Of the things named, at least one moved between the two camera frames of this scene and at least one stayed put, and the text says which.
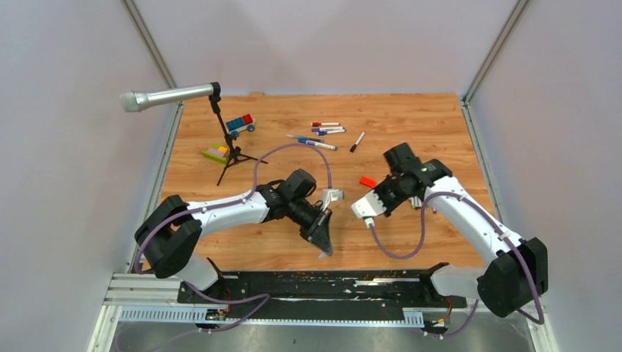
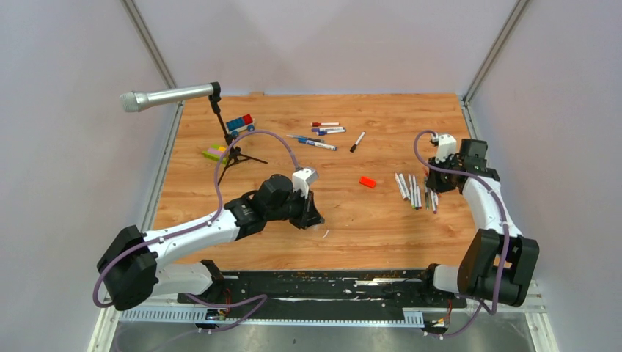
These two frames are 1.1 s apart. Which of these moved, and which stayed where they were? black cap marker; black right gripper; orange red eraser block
Moved: black right gripper
Stayed: orange red eraser block; black cap marker
